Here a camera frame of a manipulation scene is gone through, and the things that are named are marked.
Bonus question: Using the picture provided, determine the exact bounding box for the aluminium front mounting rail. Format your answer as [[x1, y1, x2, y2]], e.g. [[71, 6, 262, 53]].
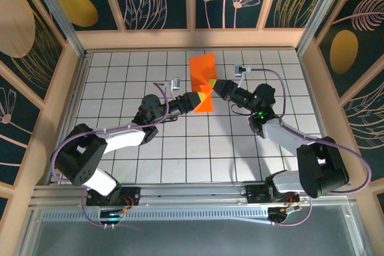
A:
[[29, 181, 356, 209]]

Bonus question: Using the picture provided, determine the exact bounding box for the orange square paper sheet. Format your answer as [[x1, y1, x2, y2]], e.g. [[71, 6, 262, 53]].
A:
[[188, 53, 217, 114]]

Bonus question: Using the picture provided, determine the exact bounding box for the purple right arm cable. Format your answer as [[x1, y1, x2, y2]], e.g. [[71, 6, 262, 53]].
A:
[[251, 68, 373, 227]]

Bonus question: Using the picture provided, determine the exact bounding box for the aluminium corner post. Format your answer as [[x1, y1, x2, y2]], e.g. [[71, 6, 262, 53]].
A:
[[295, 0, 352, 56], [23, 0, 88, 59]]

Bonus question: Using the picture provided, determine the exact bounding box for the slotted grey cable duct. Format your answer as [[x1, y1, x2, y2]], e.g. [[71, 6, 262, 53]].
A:
[[41, 209, 271, 221]]

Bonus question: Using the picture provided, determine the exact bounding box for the aluminium side rail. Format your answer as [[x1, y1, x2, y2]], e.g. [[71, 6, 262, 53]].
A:
[[298, 52, 344, 182], [46, 53, 92, 185]]

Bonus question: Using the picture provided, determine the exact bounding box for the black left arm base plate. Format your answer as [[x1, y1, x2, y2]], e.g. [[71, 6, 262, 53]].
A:
[[85, 186, 142, 207]]

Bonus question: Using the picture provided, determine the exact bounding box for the clear cover panel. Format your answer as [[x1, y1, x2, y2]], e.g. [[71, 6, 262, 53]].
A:
[[14, 203, 373, 256]]

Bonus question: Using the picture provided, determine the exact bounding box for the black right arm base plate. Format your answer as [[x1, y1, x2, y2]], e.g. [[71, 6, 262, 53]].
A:
[[245, 183, 301, 205]]

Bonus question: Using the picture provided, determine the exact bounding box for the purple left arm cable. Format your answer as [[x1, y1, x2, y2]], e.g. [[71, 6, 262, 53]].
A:
[[50, 82, 169, 228]]

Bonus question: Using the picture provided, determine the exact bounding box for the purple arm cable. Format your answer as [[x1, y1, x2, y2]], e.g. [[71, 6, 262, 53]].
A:
[[50, 82, 169, 228], [251, 68, 373, 227]]

